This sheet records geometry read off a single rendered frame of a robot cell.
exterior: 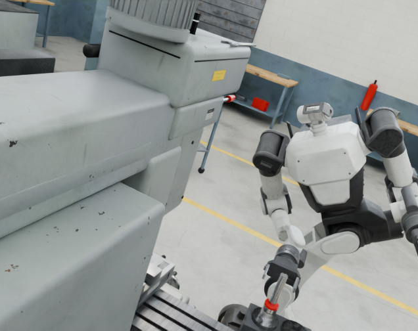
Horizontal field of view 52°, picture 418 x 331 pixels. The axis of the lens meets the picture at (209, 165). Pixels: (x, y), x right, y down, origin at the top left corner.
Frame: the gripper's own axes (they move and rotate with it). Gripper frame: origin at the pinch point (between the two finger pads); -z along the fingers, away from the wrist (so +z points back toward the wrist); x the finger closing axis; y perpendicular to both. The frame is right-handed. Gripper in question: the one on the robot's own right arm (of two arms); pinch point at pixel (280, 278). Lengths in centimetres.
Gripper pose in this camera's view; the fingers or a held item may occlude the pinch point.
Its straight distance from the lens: 153.0
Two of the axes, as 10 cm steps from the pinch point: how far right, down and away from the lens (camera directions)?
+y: -2.8, 8.9, 3.7
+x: 9.1, 3.7, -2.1
